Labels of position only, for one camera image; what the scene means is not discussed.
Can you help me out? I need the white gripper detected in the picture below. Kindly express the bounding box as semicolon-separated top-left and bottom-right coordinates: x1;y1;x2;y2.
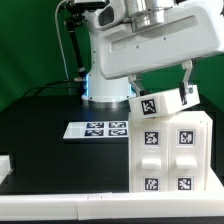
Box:
96;0;224;105

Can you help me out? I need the white wedge cabinet top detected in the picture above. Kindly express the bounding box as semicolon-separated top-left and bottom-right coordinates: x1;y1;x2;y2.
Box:
129;85;200;119

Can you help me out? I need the white cabinet body box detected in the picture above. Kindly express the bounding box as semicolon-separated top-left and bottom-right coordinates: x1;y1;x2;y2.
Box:
128;111;213;192

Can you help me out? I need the white cabinet door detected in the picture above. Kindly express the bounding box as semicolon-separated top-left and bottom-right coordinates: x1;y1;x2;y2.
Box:
169;122;206;192
129;122;168;192

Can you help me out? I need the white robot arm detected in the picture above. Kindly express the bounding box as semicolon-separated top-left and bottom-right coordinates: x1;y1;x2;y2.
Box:
65;0;224;104

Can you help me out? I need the white marker plate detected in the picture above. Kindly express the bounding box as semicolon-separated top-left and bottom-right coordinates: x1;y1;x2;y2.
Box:
63;121;128;140

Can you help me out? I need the white obstacle fence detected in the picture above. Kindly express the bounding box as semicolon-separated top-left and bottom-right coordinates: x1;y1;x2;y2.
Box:
0;150;224;222

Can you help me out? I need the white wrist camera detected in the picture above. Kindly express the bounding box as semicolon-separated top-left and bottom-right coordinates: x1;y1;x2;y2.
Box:
98;0;126;30

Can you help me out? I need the white cable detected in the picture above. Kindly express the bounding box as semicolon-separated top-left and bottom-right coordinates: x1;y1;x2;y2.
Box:
54;0;71;81

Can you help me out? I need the black cable bundle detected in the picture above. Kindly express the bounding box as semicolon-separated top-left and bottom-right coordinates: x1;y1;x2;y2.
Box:
21;79;84;98

